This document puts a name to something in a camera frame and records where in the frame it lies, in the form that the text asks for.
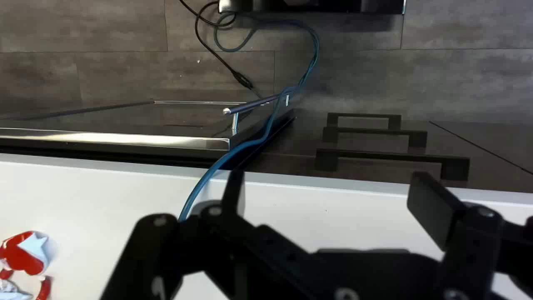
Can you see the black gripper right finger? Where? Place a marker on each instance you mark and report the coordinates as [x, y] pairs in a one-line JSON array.
[[471, 251]]

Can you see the small red mug shard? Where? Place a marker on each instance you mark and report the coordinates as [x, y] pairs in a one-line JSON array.
[[43, 289]]

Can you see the robot mounting cart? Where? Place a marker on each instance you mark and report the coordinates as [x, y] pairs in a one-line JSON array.
[[326, 6]]

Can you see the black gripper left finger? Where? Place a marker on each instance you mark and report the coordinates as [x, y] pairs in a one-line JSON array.
[[183, 261]]

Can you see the stainless steel dishwasher door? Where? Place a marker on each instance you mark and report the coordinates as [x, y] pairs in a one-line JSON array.
[[110, 136]]

